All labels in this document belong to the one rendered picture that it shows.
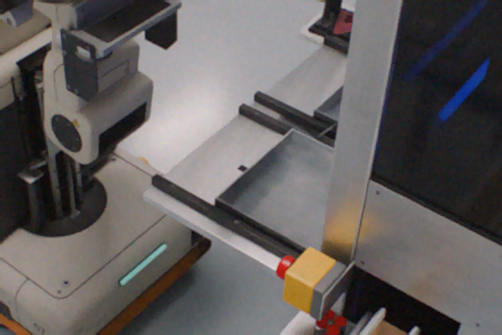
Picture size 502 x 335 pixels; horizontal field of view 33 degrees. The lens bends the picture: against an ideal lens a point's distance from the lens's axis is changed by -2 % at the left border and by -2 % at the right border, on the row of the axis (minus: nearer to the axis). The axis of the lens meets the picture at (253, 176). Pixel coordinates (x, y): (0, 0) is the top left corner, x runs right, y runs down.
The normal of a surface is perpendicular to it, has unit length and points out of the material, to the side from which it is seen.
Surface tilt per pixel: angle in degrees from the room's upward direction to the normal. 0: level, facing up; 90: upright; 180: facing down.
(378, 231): 90
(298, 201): 0
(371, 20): 90
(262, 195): 0
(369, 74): 90
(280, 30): 0
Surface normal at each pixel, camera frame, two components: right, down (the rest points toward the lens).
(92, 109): 0.16, -0.66
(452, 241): -0.58, 0.54
